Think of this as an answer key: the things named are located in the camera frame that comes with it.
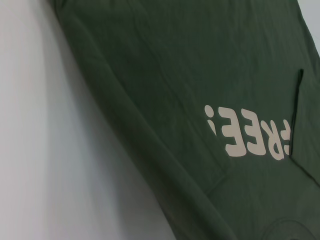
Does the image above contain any dark green FREE t-shirt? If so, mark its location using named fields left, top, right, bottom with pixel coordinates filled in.
left=48, top=0, right=320, bottom=240

